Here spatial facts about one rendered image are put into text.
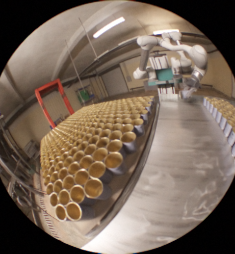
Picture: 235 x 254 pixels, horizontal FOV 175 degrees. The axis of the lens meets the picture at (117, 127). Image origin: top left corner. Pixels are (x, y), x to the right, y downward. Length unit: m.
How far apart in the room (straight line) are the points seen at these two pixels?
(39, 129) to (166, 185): 9.23
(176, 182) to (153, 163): 0.13
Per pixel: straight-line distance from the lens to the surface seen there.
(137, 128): 0.40
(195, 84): 0.66
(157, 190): 0.30
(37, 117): 9.21
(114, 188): 0.32
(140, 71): 1.22
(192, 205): 0.34
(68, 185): 0.39
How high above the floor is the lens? 1.38
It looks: 30 degrees down
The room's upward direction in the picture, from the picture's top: 22 degrees counter-clockwise
